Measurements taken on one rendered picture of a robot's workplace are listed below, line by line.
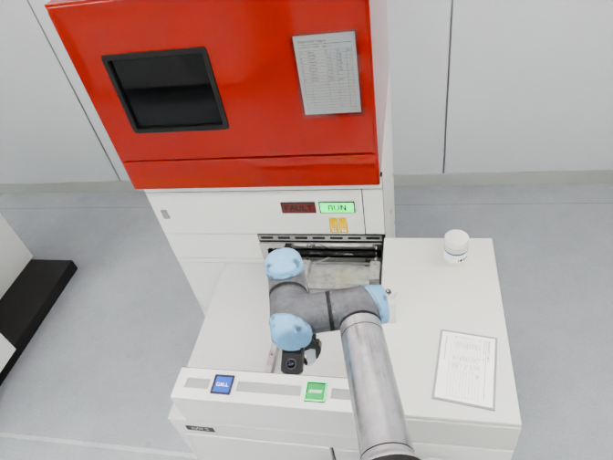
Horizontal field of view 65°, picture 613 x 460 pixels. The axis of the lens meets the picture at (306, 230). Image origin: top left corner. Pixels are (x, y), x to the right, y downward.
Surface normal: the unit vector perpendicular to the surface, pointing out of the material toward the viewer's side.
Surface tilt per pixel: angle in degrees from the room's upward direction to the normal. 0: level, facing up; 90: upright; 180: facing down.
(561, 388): 0
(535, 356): 0
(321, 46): 90
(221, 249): 90
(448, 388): 0
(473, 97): 90
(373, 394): 9
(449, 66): 90
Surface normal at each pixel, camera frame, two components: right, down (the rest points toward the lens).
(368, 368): -0.22, -0.79
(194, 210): -0.16, 0.69
